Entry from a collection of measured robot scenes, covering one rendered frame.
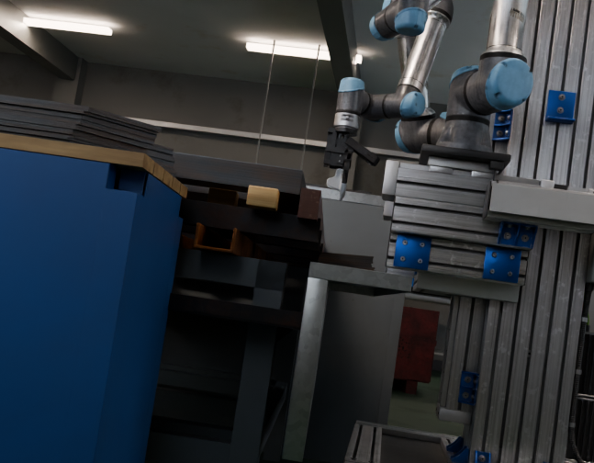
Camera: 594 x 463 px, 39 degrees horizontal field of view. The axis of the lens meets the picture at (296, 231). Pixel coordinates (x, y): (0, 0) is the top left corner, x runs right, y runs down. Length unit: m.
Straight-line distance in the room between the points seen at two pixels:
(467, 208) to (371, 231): 1.16
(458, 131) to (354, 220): 1.17
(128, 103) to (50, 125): 9.66
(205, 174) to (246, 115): 8.88
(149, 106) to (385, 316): 7.94
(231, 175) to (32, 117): 0.51
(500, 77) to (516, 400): 0.87
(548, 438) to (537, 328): 0.29
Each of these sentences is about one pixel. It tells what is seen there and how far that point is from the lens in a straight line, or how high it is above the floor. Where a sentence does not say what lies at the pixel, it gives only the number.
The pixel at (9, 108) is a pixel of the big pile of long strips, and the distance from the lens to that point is 1.38.
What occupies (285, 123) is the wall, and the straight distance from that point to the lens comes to 10.51.
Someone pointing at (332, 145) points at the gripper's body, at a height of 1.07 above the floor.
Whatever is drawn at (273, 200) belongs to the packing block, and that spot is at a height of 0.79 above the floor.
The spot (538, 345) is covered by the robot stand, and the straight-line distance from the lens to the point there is 2.38.
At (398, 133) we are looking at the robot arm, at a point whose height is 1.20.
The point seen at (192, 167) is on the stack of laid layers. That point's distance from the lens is 1.74.
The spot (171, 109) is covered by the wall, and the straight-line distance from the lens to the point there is 10.83.
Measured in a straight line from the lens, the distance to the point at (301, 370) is 1.63.
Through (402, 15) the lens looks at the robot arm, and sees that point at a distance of 2.08.
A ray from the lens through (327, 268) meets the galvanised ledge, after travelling 1.62.
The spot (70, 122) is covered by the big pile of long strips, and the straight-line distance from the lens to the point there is 1.35.
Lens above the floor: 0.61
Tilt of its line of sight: 4 degrees up
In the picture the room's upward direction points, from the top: 8 degrees clockwise
